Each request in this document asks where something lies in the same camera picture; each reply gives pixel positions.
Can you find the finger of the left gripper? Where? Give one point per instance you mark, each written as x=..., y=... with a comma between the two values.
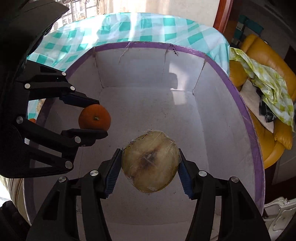
x=42, y=82
x=57, y=148

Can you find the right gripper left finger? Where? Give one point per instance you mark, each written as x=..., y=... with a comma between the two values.
x=57, y=218

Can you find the large orange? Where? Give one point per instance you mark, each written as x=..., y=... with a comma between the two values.
x=94, y=117

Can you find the cut yellow fruit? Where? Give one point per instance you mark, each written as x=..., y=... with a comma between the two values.
x=150, y=161

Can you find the teal checkered tablecloth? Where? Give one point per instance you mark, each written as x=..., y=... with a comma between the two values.
x=60, y=48

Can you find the yellow leather sofa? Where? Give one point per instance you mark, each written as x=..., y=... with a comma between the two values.
x=273, y=144

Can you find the purple cardboard box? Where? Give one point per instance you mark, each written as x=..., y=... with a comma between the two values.
x=180, y=161

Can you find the green patterned cloth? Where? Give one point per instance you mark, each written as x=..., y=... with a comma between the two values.
x=263, y=90

